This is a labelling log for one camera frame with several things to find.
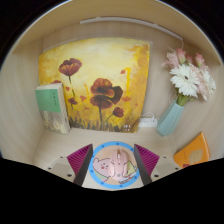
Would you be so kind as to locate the green-covered book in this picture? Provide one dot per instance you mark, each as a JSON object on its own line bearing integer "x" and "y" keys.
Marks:
{"x": 51, "y": 106}

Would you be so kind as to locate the white power strip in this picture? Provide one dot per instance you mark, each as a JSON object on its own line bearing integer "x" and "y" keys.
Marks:
{"x": 147, "y": 121}

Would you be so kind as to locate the pink computer mouse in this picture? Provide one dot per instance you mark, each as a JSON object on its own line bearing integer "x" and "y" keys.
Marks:
{"x": 119, "y": 165}

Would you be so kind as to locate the yellow poppy flower painting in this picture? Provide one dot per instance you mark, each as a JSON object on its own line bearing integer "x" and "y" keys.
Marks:
{"x": 100, "y": 63}

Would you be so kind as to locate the pale teal vase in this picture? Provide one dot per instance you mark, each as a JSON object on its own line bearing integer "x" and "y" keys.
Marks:
{"x": 170, "y": 120}

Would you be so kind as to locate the white light bar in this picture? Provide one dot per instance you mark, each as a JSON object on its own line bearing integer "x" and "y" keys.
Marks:
{"x": 133, "y": 22}

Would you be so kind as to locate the pink and white flower bouquet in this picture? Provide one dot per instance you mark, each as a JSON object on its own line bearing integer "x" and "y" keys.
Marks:
{"x": 186, "y": 78}

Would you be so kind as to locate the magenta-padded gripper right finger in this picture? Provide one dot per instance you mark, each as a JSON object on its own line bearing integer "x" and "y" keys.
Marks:
{"x": 146, "y": 160}

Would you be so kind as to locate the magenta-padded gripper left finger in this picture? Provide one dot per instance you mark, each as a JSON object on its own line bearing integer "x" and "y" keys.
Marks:
{"x": 80, "y": 160}

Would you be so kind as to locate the round cartoon-print mouse pad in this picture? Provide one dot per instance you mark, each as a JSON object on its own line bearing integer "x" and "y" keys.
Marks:
{"x": 100, "y": 166}

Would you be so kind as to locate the orange book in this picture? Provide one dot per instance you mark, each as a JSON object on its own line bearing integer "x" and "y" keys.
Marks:
{"x": 193, "y": 153}

